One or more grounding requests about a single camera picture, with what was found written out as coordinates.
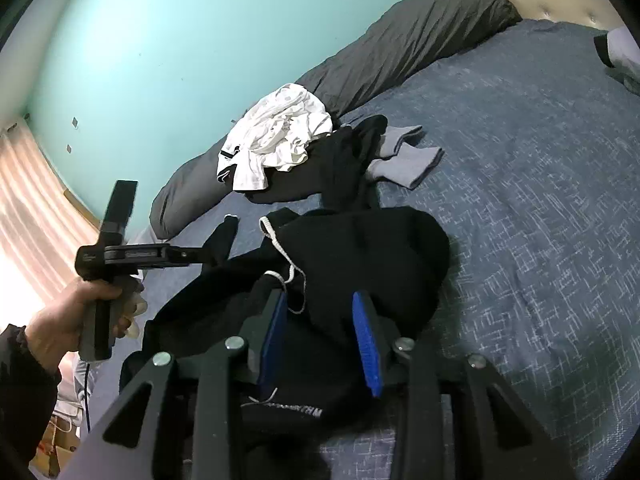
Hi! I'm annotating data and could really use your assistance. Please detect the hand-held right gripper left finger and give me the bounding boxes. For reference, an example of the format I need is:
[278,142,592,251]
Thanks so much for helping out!
[65,287,291,480]

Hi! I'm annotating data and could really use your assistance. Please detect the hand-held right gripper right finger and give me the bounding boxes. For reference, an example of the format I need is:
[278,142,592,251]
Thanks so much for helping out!
[351,291,568,480]

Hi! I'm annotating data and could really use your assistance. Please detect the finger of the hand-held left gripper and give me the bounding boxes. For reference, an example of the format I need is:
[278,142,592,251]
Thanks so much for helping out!
[200,215,239,267]

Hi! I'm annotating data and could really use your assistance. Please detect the black hoodie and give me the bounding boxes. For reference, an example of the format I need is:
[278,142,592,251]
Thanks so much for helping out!
[120,207,451,480]

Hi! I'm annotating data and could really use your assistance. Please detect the person's left forearm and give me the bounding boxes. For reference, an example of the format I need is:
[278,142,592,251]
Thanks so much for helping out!
[0,324,63,461]

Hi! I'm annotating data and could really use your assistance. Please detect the person's left hand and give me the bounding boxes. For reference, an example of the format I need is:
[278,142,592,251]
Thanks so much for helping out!
[25,275,149,376]

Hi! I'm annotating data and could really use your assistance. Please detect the light curtain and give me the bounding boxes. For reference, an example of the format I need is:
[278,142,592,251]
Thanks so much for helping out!
[0,120,103,323]

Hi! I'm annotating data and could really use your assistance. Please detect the white garment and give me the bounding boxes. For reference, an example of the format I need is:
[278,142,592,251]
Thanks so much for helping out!
[216,83,334,192]

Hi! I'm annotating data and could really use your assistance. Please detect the light grey sheet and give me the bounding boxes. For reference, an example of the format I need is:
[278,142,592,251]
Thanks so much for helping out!
[55,360,121,416]

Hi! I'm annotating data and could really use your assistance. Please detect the grey sock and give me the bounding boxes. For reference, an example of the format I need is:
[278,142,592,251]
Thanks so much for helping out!
[365,146,444,190]
[379,126,424,158]

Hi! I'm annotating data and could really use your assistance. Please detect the cardboard box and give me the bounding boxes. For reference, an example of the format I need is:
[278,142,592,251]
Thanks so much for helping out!
[39,410,82,472]

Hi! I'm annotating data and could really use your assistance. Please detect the dark grey pillows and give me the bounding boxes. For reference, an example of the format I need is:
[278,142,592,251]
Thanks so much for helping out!
[150,0,524,241]

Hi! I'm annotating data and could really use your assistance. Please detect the folded white cloth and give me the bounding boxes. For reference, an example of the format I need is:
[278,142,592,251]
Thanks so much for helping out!
[593,27,640,86]

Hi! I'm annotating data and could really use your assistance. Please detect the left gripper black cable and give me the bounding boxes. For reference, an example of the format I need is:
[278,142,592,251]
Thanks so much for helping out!
[84,360,95,436]

